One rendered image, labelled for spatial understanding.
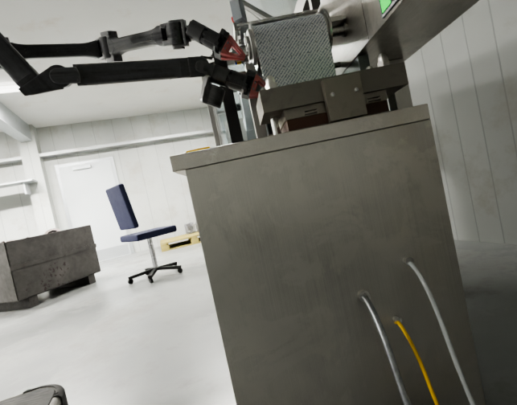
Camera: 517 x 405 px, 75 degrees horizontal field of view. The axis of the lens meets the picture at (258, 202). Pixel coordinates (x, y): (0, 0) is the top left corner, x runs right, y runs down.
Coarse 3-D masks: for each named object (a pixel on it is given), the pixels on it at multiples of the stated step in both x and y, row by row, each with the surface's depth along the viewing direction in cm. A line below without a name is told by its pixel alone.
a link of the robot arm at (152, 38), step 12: (168, 24) 110; (180, 24) 112; (108, 36) 130; (132, 36) 122; (144, 36) 118; (156, 36) 115; (168, 36) 112; (180, 36) 112; (120, 48) 127; (132, 48) 125; (108, 60) 135; (120, 60) 134
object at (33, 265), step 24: (24, 240) 395; (48, 240) 421; (72, 240) 450; (0, 264) 382; (24, 264) 390; (48, 264) 415; (72, 264) 444; (96, 264) 477; (0, 288) 387; (24, 288) 386; (48, 288) 410
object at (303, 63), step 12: (288, 48) 109; (300, 48) 109; (312, 48) 109; (324, 48) 110; (264, 60) 109; (276, 60) 109; (288, 60) 109; (300, 60) 109; (312, 60) 109; (324, 60) 110; (264, 72) 109; (276, 72) 109; (288, 72) 109; (300, 72) 109; (312, 72) 110; (324, 72) 110; (288, 84) 109
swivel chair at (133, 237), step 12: (108, 192) 419; (120, 192) 393; (120, 204) 405; (120, 216) 417; (132, 216) 397; (120, 228) 429; (132, 228) 405; (156, 228) 421; (168, 228) 406; (132, 240) 390; (156, 264) 415; (168, 264) 431; (132, 276) 405
